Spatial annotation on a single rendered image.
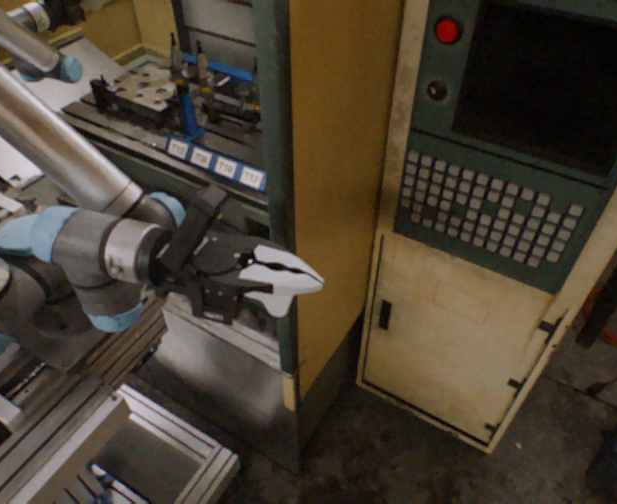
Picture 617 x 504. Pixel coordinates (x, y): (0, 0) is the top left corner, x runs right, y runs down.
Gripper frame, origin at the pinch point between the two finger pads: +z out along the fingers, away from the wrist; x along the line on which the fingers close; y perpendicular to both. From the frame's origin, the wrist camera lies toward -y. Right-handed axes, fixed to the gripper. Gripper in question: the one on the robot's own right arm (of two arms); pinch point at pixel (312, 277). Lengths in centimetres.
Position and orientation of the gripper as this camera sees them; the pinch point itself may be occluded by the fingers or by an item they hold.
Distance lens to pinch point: 57.5
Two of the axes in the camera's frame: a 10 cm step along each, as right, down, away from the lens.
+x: -2.8, 5.9, -7.6
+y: -0.4, 7.8, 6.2
